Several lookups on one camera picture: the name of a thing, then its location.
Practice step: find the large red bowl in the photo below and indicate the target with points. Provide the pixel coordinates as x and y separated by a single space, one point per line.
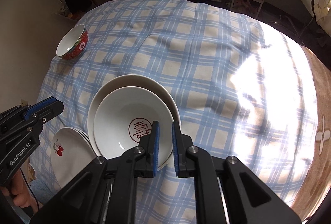
124 81

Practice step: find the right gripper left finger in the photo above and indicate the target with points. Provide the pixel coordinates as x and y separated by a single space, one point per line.
147 163

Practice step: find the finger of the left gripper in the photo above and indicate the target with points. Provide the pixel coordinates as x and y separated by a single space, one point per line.
39 106
50 112

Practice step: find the small red-rimmed bowl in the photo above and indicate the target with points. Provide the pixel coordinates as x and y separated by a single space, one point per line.
73 43

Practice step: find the tan fleece blanket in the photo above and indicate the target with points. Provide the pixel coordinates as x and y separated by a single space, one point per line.
317 182

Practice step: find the large cherry plate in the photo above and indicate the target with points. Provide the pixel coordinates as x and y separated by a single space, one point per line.
71 152

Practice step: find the blue plaid tablecloth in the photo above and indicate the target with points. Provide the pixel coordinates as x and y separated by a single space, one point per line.
242 88

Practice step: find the person's left hand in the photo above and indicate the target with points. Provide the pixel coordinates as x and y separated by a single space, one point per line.
19 189

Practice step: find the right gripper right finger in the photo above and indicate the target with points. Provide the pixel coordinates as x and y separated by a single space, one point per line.
184 167

